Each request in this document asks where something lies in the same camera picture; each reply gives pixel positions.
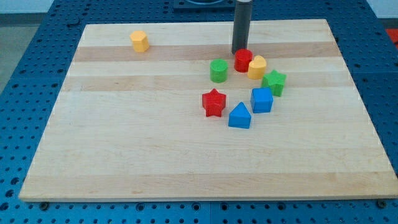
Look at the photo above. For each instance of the green cylinder block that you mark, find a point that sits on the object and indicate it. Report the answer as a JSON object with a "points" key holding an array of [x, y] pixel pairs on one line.
{"points": [[218, 70]]}

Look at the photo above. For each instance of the red star block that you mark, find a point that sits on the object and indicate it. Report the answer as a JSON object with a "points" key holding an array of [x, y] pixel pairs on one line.
{"points": [[214, 103]]}

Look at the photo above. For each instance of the blue triangle block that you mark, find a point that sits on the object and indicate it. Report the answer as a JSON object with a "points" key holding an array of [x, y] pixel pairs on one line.
{"points": [[239, 117]]}

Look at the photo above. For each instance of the wooden board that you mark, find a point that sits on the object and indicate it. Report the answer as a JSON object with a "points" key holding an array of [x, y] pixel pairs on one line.
{"points": [[130, 127]]}

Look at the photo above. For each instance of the blue cube block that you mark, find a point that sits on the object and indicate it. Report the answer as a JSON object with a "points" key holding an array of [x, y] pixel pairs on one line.
{"points": [[261, 100]]}

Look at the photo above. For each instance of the red cylinder block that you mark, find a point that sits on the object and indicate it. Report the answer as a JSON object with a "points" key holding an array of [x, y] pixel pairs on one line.
{"points": [[242, 58]]}

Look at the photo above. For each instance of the yellow heart block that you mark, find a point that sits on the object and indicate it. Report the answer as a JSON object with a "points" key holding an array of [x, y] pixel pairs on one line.
{"points": [[257, 67]]}

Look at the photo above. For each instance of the green star block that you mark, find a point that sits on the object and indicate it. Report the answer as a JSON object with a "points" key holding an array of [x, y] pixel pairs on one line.
{"points": [[275, 81]]}

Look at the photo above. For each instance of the yellow hexagon block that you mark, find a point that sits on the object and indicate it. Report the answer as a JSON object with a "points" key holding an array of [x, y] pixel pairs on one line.
{"points": [[139, 41]]}

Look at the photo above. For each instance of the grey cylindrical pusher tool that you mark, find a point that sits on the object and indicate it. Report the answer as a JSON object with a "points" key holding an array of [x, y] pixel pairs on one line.
{"points": [[241, 25]]}

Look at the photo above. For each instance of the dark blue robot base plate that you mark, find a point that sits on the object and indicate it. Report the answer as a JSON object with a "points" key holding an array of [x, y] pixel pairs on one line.
{"points": [[182, 5]]}

